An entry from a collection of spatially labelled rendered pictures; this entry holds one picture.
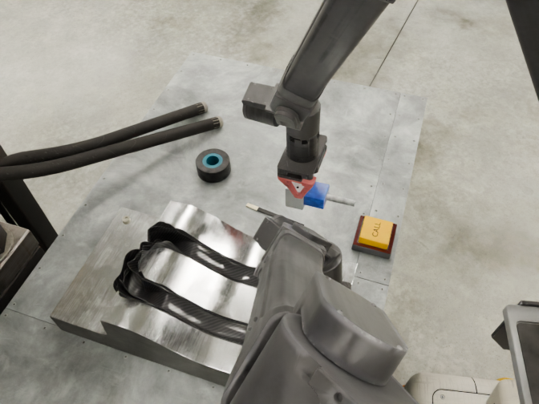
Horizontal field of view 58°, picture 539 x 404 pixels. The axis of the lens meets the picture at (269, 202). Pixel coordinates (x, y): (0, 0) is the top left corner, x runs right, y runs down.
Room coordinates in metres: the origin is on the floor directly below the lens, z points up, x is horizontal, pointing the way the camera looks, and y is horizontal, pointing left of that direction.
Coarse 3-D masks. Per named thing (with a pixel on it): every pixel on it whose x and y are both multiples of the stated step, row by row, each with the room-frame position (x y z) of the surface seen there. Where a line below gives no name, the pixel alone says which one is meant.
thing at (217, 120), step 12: (204, 120) 0.91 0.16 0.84; (216, 120) 0.91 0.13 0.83; (156, 132) 0.84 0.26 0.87; (168, 132) 0.84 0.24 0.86; (180, 132) 0.85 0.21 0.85; (192, 132) 0.87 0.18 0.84; (120, 144) 0.78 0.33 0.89; (132, 144) 0.78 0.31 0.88; (144, 144) 0.79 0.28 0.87; (156, 144) 0.81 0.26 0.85; (84, 156) 0.72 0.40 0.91; (96, 156) 0.73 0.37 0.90; (108, 156) 0.74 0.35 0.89
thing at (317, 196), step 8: (296, 184) 0.59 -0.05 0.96; (320, 184) 0.60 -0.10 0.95; (328, 184) 0.60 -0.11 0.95; (288, 192) 0.58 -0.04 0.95; (312, 192) 0.58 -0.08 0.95; (320, 192) 0.58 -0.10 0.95; (328, 192) 0.59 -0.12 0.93; (288, 200) 0.58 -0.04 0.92; (296, 200) 0.57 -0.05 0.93; (304, 200) 0.57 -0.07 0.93; (312, 200) 0.57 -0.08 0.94; (320, 200) 0.56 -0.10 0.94; (336, 200) 0.57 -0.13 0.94; (344, 200) 0.56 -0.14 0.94; (352, 200) 0.56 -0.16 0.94
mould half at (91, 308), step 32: (128, 224) 0.57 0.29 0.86; (192, 224) 0.52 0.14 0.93; (224, 224) 0.54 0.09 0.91; (96, 256) 0.50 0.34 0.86; (160, 256) 0.45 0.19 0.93; (256, 256) 0.48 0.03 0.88; (96, 288) 0.43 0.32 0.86; (192, 288) 0.40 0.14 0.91; (224, 288) 0.41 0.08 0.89; (256, 288) 0.41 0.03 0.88; (64, 320) 0.37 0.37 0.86; (96, 320) 0.37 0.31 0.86; (128, 320) 0.33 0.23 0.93; (160, 320) 0.34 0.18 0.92; (128, 352) 0.33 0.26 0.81; (160, 352) 0.30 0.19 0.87; (192, 352) 0.29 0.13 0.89; (224, 352) 0.30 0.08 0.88; (224, 384) 0.27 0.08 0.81
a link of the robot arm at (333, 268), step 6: (330, 246) 0.34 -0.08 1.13; (336, 246) 0.34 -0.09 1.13; (330, 252) 0.33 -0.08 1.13; (336, 252) 0.33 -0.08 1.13; (330, 258) 0.32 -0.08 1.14; (336, 258) 0.32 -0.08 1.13; (324, 264) 0.31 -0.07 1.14; (330, 264) 0.31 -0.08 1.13; (336, 264) 0.31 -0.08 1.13; (324, 270) 0.30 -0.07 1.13; (330, 270) 0.30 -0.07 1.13; (336, 270) 0.31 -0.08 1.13; (330, 276) 0.30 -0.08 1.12; (336, 276) 0.30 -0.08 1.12
